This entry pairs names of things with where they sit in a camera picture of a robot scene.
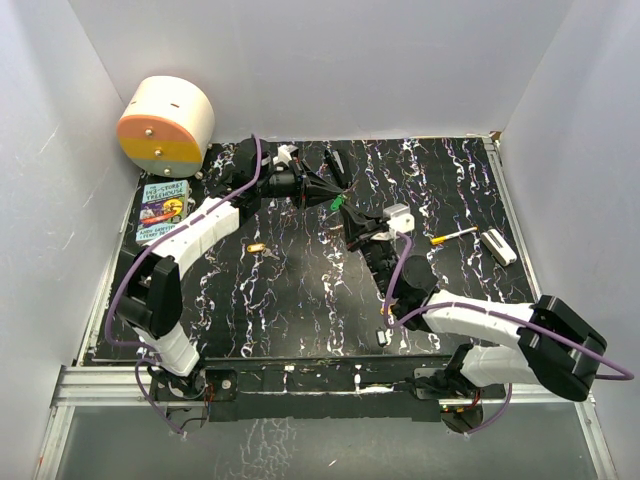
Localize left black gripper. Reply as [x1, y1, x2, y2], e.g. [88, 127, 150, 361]
[255, 157, 343, 211]

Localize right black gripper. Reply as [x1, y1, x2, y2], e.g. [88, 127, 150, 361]
[342, 201, 399, 299]

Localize green key tag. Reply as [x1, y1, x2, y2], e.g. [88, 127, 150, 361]
[330, 195, 346, 211]

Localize yellow key tag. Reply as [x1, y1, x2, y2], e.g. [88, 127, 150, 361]
[247, 243, 279, 260]

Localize metal keyring with keys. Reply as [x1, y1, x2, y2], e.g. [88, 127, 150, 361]
[319, 211, 344, 237]

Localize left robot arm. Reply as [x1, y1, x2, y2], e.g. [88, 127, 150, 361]
[113, 139, 353, 399]

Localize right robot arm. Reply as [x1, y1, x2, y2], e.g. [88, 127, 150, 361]
[339, 203, 607, 402]

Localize black stapler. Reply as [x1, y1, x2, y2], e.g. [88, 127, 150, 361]
[324, 149, 353, 190]

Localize white key tag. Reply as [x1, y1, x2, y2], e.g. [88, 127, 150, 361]
[375, 328, 391, 348]

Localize white grey eraser block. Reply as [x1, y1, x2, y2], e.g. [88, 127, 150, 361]
[480, 228, 517, 267]

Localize blue treehouse paperback book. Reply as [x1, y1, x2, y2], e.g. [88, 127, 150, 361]
[136, 180, 190, 245]

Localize round pastel drawer box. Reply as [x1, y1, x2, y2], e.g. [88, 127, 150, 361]
[116, 75, 215, 179]

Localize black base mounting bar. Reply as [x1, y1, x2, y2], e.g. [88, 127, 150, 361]
[147, 355, 506, 424]

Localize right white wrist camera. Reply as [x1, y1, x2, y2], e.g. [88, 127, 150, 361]
[383, 204, 415, 236]

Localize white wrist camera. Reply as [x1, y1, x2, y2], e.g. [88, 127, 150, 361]
[383, 204, 415, 236]
[273, 144, 299, 165]

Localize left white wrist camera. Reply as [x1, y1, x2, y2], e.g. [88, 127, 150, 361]
[273, 144, 299, 165]

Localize aluminium frame rail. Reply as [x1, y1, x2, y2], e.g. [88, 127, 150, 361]
[35, 356, 618, 479]

